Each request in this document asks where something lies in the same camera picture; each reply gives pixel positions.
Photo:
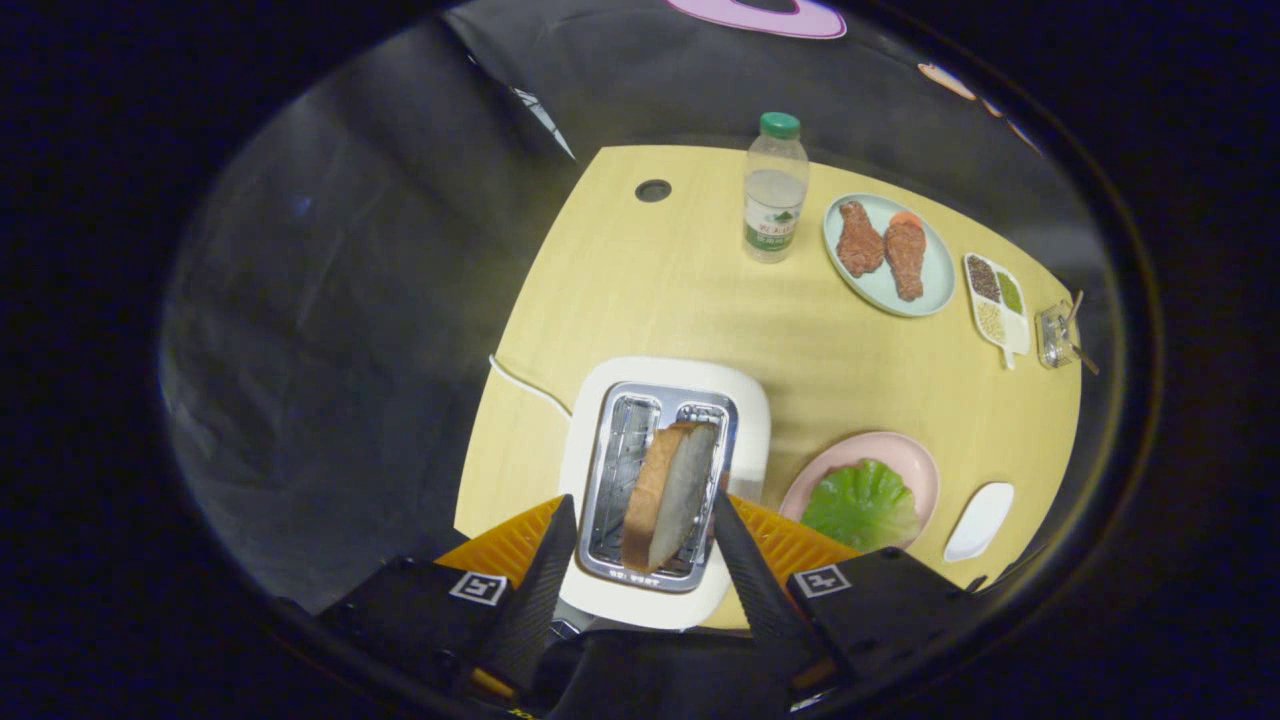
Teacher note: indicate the green lettuce leaf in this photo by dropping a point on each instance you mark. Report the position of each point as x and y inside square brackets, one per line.
[860, 505]

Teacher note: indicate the green beans pile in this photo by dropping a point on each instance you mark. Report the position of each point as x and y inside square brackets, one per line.
[1010, 292]

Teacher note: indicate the cream white toaster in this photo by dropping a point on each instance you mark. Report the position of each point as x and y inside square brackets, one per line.
[745, 400]

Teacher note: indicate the white divided seasoning tray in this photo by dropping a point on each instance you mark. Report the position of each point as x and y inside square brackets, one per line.
[1015, 335]

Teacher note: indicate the orange food piece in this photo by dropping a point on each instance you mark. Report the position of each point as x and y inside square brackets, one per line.
[905, 217]

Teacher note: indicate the pale yellow beans pile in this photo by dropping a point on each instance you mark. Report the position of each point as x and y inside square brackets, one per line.
[990, 320]

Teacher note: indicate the pink round plate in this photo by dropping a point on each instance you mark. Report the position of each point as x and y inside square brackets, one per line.
[890, 448]

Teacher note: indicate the small brown spoon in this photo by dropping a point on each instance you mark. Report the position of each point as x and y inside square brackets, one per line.
[1085, 360]

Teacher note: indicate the light blue plate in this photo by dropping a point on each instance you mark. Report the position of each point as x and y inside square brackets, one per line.
[935, 280]

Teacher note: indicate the white square plate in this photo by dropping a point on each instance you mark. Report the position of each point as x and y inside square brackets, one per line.
[978, 520]

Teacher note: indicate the wooden stick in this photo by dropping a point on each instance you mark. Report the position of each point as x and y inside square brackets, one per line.
[1074, 310]

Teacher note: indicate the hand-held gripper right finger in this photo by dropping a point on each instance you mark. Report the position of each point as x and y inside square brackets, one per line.
[760, 590]

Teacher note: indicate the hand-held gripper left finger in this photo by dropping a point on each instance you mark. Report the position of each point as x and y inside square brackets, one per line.
[535, 590]

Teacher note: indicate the clear plastic water bottle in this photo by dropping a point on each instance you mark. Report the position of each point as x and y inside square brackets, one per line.
[775, 200]

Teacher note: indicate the clear glass cup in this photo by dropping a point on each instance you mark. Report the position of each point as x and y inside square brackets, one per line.
[1052, 340]

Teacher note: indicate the brown meat piece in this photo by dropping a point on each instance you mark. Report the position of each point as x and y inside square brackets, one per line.
[860, 240]
[906, 258]

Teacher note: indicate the white bread slice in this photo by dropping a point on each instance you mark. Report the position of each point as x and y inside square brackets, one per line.
[670, 495]

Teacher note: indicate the dark brown seeds pile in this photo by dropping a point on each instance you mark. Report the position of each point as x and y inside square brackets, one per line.
[983, 278]

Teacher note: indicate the black backdrop cloth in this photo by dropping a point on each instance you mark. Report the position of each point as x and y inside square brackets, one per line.
[350, 300]

